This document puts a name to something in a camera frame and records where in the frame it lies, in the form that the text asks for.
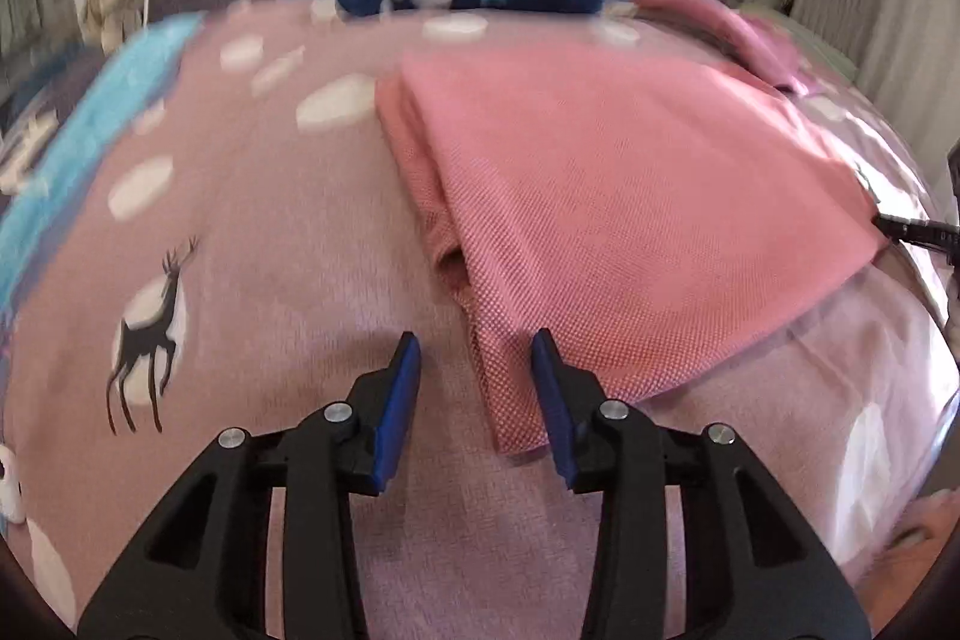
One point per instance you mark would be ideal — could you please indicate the folded pink garment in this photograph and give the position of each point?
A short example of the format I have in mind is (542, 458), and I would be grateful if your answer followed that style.
(712, 18)

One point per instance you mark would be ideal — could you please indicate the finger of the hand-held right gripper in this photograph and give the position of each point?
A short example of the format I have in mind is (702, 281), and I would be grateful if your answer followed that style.
(915, 229)

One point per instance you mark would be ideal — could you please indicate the light green pillow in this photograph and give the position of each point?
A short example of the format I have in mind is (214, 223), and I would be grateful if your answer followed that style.
(810, 36)

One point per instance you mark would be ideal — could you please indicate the pink long-sleeve shirt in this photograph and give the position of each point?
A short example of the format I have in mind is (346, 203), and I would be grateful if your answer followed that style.
(637, 183)

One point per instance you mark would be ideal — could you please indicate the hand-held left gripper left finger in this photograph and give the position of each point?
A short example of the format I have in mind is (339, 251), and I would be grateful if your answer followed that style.
(397, 415)

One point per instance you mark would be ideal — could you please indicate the patchwork deer print bed cover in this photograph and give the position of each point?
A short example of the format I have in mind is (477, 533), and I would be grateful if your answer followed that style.
(300, 250)

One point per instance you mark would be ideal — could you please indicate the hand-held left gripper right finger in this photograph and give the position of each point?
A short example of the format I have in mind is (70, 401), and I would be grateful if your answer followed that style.
(551, 415)

